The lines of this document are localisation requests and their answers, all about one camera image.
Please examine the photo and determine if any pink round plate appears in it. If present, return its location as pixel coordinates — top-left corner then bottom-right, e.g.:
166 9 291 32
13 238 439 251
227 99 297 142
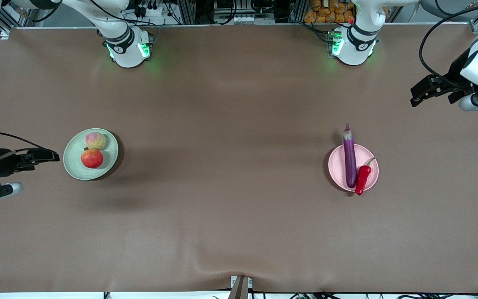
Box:
328 143 379 192

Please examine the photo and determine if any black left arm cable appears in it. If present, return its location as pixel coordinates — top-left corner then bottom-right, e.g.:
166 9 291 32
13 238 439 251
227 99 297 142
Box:
419 0 478 83

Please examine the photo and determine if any red apple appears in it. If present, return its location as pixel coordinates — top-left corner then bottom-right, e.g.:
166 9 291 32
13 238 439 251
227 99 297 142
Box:
81 147 104 169

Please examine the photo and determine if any purple eggplant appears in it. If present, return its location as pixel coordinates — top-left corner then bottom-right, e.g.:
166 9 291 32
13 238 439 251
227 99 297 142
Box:
343 123 358 189

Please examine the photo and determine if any green round plate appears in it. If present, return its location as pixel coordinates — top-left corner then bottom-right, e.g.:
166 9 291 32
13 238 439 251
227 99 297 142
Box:
63 128 119 181

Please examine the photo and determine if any yellow pink peach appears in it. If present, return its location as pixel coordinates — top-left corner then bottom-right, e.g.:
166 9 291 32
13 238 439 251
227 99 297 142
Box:
84 132 107 150

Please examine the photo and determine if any red chili pepper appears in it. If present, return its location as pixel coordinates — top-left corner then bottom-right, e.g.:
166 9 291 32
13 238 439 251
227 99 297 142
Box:
355 157 376 196

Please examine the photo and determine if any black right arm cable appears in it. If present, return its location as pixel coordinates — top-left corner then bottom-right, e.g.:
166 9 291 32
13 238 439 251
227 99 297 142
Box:
0 132 55 153

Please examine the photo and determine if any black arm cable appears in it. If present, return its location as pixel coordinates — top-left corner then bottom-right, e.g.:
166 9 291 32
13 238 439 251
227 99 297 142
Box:
0 132 55 153
419 0 478 83

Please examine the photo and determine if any orange snack pile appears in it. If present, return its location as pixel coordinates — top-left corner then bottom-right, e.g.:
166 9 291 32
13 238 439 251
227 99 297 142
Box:
304 0 356 24

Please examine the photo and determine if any grey chair seat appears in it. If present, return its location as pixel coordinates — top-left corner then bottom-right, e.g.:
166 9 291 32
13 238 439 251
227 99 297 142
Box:
422 0 478 22

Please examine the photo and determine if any white power strip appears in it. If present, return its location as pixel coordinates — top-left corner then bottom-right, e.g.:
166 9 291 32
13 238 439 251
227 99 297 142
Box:
133 1 170 18

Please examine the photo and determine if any brown table mat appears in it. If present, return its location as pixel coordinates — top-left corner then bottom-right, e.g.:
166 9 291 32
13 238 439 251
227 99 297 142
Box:
0 23 478 294

